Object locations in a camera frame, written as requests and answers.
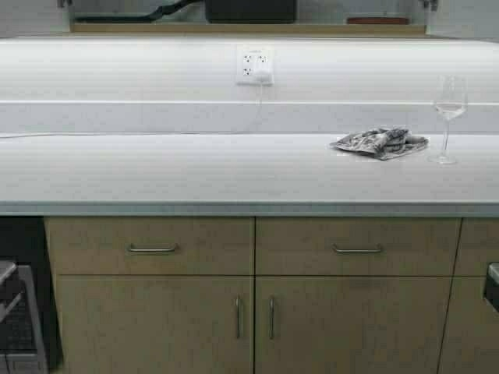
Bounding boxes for stainless steel microwave oven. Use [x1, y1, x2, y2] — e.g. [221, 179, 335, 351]
[0, 264, 51, 374]

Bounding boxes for red item in cabinet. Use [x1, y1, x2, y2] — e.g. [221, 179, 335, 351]
[346, 16, 410, 26]

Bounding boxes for drawer metal handle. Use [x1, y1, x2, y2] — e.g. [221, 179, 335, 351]
[332, 245, 384, 255]
[127, 243, 179, 256]

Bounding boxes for far right lower cabinet door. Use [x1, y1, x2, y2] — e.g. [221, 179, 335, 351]
[439, 277, 498, 373]

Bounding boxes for white wall power outlet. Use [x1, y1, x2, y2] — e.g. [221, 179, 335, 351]
[235, 44, 274, 86]

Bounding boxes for upper cabinet wooden shelf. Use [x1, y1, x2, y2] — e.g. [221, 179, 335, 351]
[70, 22, 426, 37]

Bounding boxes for clear wine glass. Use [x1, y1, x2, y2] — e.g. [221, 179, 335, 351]
[430, 75, 469, 165]

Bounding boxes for left beige drawer front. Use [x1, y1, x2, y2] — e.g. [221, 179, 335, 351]
[45, 217, 254, 275]

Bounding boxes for middle drawer metal handle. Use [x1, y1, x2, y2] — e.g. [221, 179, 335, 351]
[332, 245, 384, 255]

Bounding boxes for left drawer metal handle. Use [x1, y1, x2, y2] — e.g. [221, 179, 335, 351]
[127, 243, 179, 256]

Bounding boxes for door metal handle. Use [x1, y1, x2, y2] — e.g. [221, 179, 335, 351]
[235, 295, 242, 339]
[268, 296, 275, 340]

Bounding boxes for right beige drawer front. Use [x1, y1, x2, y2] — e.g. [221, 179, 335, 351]
[455, 218, 499, 277]

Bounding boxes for cabinet door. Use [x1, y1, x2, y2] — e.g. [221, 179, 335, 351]
[56, 276, 253, 373]
[255, 277, 451, 373]
[439, 277, 498, 373]

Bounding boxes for black two-handled cooking pot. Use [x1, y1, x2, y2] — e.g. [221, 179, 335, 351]
[205, 0, 298, 24]

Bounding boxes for beige drawer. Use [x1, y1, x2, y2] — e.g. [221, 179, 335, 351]
[256, 217, 461, 276]
[45, 217, 254, 275]
[455, 218, 499, 277]

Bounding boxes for grey patterned dish cloth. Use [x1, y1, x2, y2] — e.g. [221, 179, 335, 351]
[329, 128, 429, 161]

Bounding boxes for left door metal handle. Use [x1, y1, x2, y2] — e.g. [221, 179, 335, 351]
[235, 295, 242, 339]

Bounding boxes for left lower cabinet door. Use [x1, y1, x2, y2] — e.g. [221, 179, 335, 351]
[56, 276, 253, 373]

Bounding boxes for right door metal handle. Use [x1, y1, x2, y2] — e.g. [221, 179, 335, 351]
[268, 296, 275, 340]

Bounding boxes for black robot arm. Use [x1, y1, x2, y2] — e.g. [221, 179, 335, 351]
[76, 0, 200, 23]

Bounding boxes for white charger cable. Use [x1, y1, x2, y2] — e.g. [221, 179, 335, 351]
[0, 82, 263, 139]

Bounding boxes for middle beige drawer front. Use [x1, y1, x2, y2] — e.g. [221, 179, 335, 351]
[256, 217, 461, 276]

